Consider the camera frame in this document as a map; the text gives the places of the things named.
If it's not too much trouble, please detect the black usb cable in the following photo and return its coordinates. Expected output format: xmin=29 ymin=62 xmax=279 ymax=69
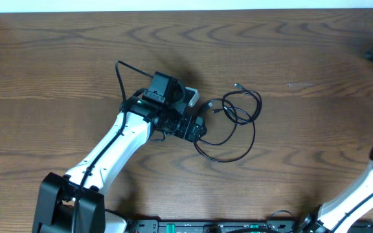
xmin=211 ymin=83 xmax=263 ymax=126
xmin=192 ymin=100 xmax=256 ymax=163

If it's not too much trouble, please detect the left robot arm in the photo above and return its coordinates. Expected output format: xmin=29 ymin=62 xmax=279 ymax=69
xmin=32 ymin=72 xmax=206 ymax=232

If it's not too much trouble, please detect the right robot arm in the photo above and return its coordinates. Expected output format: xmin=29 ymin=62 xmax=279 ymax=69
xmin=293 ymin=147 xmax=373 ymax=233

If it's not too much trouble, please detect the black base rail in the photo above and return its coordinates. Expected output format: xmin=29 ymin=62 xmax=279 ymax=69
xmin=121 ymin=219 xmax=373 ymax=233

